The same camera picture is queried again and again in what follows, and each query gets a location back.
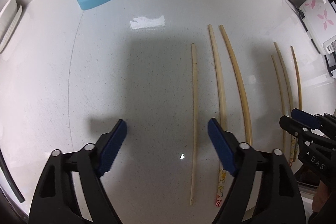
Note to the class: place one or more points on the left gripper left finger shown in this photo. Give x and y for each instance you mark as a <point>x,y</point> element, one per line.
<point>55,201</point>

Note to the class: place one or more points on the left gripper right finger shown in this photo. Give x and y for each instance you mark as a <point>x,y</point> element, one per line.
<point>279,199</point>

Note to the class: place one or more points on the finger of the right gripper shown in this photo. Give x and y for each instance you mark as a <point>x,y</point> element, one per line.
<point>293,127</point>
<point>306,119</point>

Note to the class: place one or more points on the chopstick with pale floral end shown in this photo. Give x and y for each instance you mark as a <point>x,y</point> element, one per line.
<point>298,78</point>

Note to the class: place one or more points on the chopstick with floral red end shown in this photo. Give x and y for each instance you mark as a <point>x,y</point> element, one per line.
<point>222,111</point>

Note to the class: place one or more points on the plain thin bamboo chopstick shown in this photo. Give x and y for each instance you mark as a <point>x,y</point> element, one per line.
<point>195,120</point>

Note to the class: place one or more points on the person right hand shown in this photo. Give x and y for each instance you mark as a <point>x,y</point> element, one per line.
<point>324,198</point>

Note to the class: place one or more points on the black flat strip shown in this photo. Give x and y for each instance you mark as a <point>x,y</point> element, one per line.
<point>10,179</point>

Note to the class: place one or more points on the white floral rice cooker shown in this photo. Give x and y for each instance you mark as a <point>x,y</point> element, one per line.
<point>319,19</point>

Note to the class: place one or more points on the white ridged plate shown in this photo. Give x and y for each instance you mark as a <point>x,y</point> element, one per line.
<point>10,17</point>

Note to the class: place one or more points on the white appliance with black frame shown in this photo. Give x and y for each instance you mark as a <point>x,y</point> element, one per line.
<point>330,59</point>

